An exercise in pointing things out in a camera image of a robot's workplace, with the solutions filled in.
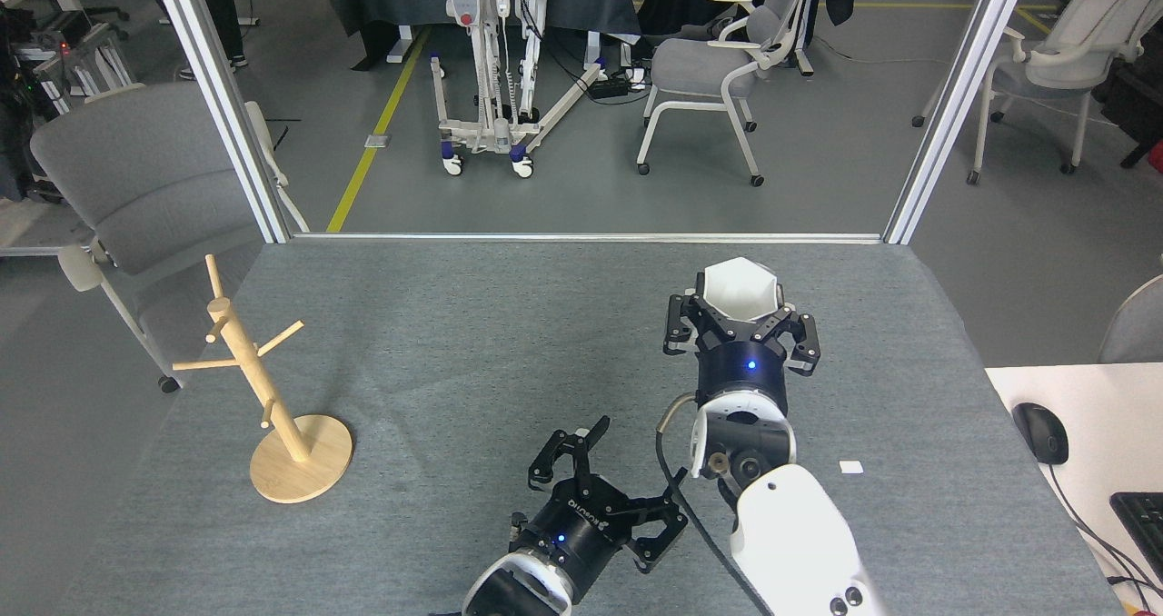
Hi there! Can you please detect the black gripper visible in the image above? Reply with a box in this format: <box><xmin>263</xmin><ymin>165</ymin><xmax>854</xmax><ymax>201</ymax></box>
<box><xmin>662</xmin><ymin>273</ymin><xmax>822</xmax><ymax>409</ymax></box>
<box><xmin>507</xmin><ymin>416</ymin><xmax>690</xmax><ymax>591</ymax></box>

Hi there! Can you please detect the white hexagonal cup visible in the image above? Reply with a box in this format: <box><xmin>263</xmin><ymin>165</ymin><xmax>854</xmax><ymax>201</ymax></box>
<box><xmin>695</xmin><ymin>257</ymin><xmax>785</xmax><ymax>324</ymax></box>

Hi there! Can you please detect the wooden cup rack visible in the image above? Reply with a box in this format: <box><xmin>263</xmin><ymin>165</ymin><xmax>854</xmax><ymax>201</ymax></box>
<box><xmin>172</xmin><ymin>253</ymin><xmax>353</xmax><ymax>505</ymax></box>

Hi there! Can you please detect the metal equipment rack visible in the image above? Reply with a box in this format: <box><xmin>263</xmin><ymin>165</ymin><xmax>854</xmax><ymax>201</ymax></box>
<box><xmin>0</xmin><ymin>0</ymin><xmax>139</xmax><ymax>119</ymax></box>

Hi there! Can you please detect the black computer mouse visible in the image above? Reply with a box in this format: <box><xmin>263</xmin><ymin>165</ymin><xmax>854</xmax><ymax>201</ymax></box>
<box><xmin>1011</xmin><ymin>402</ymin><xmax>1070</xmax><ymax>467</ymax></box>

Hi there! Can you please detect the white desk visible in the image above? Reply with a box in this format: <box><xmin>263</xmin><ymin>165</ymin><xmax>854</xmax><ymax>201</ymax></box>
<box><xmin>985</xmin><ymin>362</ymin><xmax>1163</xmax><ymax>616</ymax></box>

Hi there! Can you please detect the grey chair backrest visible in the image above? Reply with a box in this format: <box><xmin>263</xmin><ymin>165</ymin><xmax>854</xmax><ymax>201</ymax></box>
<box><xmin>1096</xmin><ymin>274</ymin><xmax>1163</xmax><ymax>365</ymax></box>

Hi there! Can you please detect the white wheeled lift stand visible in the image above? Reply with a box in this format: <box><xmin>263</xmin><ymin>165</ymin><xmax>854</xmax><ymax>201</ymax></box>
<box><xmin>413</xmin><ymin>0</ymin><xmax>606</xmax><ymax>179</ymax></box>

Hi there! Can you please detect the black keyboard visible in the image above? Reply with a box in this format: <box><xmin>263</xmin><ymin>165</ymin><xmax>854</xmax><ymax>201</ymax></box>
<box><xmin>1109</xmin><ymin>492</ymin><xmax>1163</xmax><ymax>582</ymax></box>

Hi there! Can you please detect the white mesh-back chair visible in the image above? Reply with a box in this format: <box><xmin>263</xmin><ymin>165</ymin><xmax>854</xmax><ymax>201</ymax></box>
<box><xmin>912</xmin><ymin>0</ymin><xmax>1163</xmax><ymax>187</ymax></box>

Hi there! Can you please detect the large grey office chair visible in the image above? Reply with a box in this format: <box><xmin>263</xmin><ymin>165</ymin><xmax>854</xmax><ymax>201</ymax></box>
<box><xmin>29</xmin><ymin>83</ymin><xmax>311</xmax><ymax>394</ymax></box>

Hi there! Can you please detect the person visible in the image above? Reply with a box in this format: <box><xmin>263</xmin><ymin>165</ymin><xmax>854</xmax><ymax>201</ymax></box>
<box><xmin>178</xmin><ymin>0</ymin><xmax>249</xmax><ymax>82</ymax></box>

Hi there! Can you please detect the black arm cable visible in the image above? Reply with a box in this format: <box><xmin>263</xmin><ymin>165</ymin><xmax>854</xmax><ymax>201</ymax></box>
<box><xmin>655</xmin><ymin>392</ymin><xmax>775</xmax><ymax>616</ymax></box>

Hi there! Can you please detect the silver frame rail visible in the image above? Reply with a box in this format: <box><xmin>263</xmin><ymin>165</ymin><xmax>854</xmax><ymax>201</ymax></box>
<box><xmin>290</xmin><ymin>231</ymin><xmax>885</xmax><ymax>246</ymax></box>

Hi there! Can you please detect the grey chair with white frame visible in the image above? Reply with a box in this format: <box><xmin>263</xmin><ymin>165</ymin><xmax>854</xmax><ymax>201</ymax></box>
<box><xmin>635</xmin><ymin>0</ymin><xmax>826</xmax><ymax>188</ymax></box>

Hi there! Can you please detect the silver frame post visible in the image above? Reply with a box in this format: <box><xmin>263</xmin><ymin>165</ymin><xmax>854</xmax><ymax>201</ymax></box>
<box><xmin>147</xmin><ymin>0</ymin><xmax>293</xmax><ymax>245</ymax></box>
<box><xmin>883</xmin><ymin>0</ymin><xmax>1036</xmax><ymax>246</ymax></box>

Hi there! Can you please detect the black mouse cable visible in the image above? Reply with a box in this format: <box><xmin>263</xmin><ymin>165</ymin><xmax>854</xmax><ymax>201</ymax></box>
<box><xmin>1045</xmin><ymin>462</ymin><xmax>1163</xmax><ymax>591</ymax></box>

